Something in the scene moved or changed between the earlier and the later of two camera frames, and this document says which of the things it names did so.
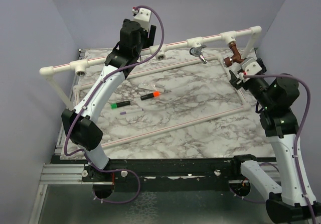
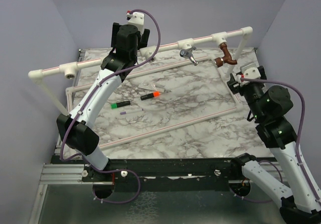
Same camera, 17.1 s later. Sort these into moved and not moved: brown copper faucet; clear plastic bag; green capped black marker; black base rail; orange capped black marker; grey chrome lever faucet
Moved: brown copper faucet; grey chrome lever faucet
Not moved: black base rail; green capped black marker; orange capped black marker; clear plastic bag
